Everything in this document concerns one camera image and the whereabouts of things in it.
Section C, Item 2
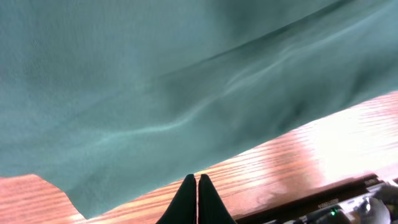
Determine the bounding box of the green cloth garment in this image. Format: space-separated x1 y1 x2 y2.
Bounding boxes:
1 0 397 218

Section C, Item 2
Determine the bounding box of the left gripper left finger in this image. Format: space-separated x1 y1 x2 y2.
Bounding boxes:
156 174 197 224

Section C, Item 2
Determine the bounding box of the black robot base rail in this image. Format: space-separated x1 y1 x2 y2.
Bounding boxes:
237 174 397 224

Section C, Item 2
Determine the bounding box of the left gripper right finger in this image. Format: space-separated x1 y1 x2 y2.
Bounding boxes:
198 174 236 224

